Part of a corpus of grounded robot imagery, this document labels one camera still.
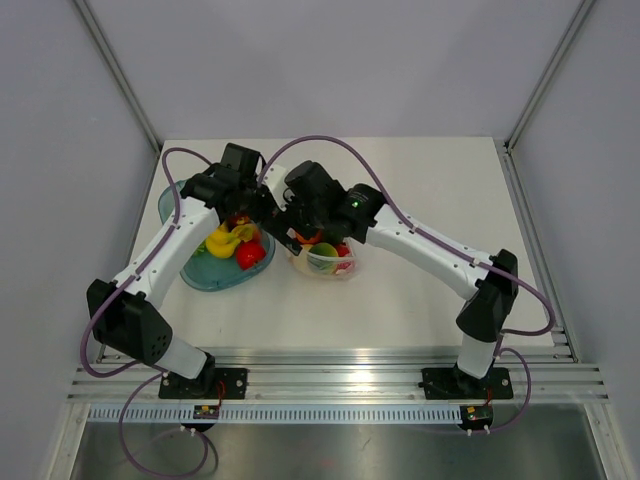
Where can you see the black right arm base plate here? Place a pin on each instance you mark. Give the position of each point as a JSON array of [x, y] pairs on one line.
[[450, 383]]

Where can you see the large red apple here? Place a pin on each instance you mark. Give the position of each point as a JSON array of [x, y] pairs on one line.
[[343, 250]]

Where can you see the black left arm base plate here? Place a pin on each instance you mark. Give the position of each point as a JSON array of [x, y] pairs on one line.
[[225, 383]]

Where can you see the green grape bunch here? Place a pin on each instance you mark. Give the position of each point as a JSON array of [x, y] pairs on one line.
[[200, 249]]

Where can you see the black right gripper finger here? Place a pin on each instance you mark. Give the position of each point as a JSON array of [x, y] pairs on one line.
[[280, 232], [311, 227]]

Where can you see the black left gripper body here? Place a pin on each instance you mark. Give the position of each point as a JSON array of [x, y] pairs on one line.
[[255, 204]]

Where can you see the right aluminium frame post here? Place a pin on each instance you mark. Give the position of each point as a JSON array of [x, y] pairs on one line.
[[559, 56]]

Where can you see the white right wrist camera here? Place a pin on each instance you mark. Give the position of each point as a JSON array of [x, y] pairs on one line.
[[274, 179]]

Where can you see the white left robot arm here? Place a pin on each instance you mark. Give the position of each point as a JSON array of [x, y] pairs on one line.
[[125, 312]]

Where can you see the aluminium table rail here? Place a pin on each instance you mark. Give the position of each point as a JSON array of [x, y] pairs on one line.
[[391, 375]]

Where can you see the clear dotted zip bag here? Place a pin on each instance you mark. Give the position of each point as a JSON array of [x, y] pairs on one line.
[[324, 268]]

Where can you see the white slotted cable duct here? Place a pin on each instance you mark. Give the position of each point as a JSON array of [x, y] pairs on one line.
[[437, 414]]

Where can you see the left aluminium frame post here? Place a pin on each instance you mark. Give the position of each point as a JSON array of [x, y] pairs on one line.
[[107, 53]]

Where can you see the teal plastic fruit basket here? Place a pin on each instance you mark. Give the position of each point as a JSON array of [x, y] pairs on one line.
[[209, 274]]

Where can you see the bright red apple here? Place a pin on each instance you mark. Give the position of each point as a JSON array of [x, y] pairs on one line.
[[249, 254]]

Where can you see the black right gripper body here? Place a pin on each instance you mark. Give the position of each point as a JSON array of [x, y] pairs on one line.
[[295, 210]]

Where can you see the aluminium frame post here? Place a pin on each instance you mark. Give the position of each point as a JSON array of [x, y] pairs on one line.
[[107, 53], [559, 56]]

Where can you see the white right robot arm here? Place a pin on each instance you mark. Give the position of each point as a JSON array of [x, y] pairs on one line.
[[486, 283]]

